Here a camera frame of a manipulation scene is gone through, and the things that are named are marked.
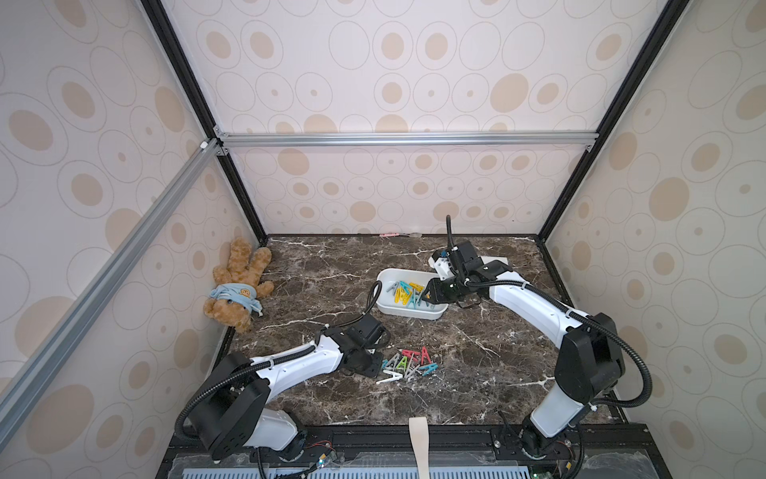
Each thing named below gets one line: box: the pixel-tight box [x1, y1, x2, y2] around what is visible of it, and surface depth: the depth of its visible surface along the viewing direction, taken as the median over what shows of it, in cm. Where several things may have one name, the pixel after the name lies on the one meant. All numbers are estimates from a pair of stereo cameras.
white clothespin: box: [376, 370, 404, 385], surface depth 86 cm
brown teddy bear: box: [203, 237, 275, 334], surface depth 95 cm
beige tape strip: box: [408, 417, 431, 479], surface depth 76 cm
